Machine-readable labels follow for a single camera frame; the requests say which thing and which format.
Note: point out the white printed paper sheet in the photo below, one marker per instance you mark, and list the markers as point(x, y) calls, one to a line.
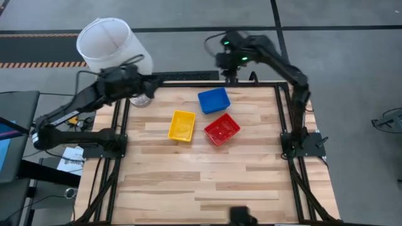
point(70, 164)

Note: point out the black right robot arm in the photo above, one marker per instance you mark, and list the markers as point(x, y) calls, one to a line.
point(296, 78)

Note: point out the black aluminium table frame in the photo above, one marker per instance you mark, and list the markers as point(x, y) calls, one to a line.
point(188, 84)

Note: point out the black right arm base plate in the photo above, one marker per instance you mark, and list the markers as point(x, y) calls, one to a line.
point(314, 147)

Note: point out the white shade silver table lamp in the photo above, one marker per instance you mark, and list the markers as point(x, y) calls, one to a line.
point(139, 59)

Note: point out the blue screen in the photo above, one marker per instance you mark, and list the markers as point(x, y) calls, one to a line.
point(3, 147)

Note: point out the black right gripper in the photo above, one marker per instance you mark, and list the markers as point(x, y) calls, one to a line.
point(227, 61)

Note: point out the black box-shaped object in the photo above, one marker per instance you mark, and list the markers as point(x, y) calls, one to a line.
point(242, 216)

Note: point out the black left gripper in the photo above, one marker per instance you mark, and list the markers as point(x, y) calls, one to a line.
point(138, 83)

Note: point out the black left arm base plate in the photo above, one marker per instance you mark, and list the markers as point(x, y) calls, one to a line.
point(94, 153)

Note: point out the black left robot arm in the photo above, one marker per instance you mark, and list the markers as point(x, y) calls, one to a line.
point(63, 116)

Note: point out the dark grey desk panel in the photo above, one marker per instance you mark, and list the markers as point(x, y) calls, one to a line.
point(19, 106)

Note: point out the black desk bar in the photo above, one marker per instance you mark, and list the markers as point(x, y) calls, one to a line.
point(47, 172)

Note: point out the black perforated panel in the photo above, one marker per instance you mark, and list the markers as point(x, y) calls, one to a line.
point(188, 76)

